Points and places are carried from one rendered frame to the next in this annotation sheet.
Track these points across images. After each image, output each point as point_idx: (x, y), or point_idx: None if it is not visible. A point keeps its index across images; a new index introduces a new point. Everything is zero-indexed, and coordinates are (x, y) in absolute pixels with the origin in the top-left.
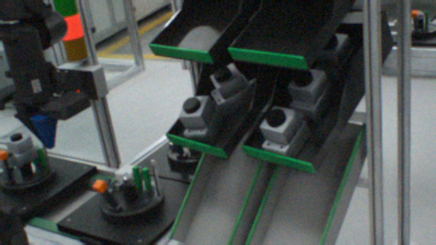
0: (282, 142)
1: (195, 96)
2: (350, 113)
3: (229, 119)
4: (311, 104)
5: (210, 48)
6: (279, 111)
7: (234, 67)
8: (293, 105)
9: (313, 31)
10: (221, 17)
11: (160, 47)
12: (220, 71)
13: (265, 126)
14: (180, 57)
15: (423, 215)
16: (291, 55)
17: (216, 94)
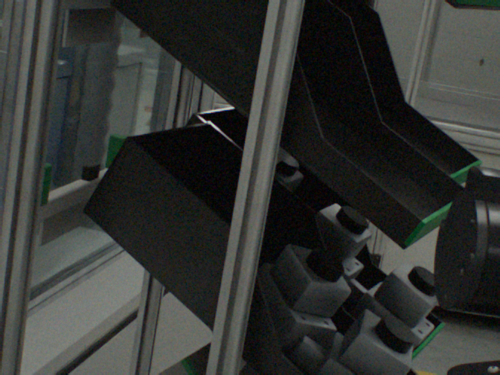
0: (425, 315)
1: (362, 323)
2: None
3: None
4: (352, 259)
5: (460, 184)
6: (421, 268)
7: (303, 248)
8: (348, 271)
9: (398, 133)
10: (335, 142)
11: (437, 216)
12: (328, 259)
13: (431, 299)
14: (436, 225)
15: None
16: (475, 162)
17: (309, 318)
